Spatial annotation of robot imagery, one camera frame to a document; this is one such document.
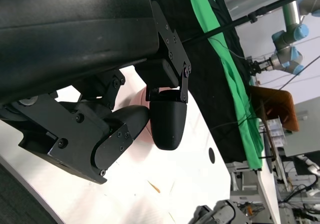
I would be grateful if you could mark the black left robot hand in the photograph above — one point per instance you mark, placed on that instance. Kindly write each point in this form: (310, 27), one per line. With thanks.
(75, 33)

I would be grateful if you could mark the pink plastic bowl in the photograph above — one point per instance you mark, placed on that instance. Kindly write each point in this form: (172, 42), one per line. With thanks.
(141, 97)

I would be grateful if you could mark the grey blue-jointed robot arm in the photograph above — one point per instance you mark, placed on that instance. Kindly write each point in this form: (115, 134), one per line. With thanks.
(287, 37)

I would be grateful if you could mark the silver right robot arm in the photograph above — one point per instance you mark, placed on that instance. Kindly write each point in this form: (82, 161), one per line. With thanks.
(225, 211)

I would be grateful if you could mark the green backdrop cloth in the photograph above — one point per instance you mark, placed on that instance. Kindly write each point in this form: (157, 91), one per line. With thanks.
(231, 73)

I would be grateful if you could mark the thin orange sliver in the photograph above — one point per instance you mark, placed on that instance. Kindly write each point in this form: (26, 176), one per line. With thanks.
(153, 186)

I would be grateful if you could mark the black boom pole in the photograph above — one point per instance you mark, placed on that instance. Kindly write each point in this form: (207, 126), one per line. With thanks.
(253, 17)

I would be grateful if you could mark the black round table grommet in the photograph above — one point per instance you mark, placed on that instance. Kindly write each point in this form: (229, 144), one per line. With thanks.
(211, 155)

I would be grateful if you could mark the brown wooden board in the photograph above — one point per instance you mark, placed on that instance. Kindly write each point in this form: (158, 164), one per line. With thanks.
(275, 103)

